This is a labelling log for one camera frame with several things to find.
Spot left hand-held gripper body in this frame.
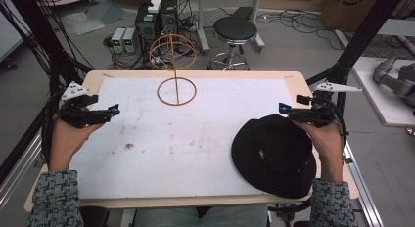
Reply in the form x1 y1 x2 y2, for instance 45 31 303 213
58 81 99 129

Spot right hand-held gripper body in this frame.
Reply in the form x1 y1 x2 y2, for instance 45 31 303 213
306 82 363 128

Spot black bucket hat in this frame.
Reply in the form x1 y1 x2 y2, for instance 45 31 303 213
231 113 317 200

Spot person's right hand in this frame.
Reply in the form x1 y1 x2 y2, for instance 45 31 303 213
293 120 345 183

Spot person's left hand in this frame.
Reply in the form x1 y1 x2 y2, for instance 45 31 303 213
48 116 103 172

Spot white floor board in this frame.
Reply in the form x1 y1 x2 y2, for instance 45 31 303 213
351 56 415 127

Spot grey bench power supply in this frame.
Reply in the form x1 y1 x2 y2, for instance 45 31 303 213
122 26 138 54
111 26 127 54

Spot white paper sheet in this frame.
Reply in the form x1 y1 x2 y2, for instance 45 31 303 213
61 11 106 36

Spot white table mat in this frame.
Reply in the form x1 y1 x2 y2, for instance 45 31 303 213
69 76 296 200

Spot white desk leg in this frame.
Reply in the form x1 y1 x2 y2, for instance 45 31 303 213
249 0 266 54
195 0 210 56

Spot teal sheet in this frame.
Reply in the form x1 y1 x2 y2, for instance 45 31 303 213
100 1 127 25

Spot black computer tower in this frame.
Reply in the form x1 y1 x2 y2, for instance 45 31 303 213
134 3 161 54
159 0 179 39

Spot black round stool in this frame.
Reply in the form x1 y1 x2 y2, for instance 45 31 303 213
207 16 259 71

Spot cardboard box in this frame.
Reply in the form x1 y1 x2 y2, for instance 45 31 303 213
320 0 415 33

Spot small white box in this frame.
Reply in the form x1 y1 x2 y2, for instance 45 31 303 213
147 0 162 15

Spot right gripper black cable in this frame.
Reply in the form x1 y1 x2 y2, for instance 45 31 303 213
324 96 349 158

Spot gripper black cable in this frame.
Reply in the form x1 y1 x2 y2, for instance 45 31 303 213
40 91 65 167
324 96 349 158

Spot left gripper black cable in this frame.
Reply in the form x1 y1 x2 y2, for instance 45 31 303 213
40 91 65 167

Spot black frame post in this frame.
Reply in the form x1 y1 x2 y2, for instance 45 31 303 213
305 0 408 88
4 0 94 94

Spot orange wire hat stand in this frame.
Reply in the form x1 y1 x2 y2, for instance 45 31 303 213
148 33 198 107

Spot black floor cables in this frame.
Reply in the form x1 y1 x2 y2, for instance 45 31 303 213
255 9 346 52

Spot aluminium rail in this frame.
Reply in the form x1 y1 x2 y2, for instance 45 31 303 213
0 130 44 210
342 140 385 227

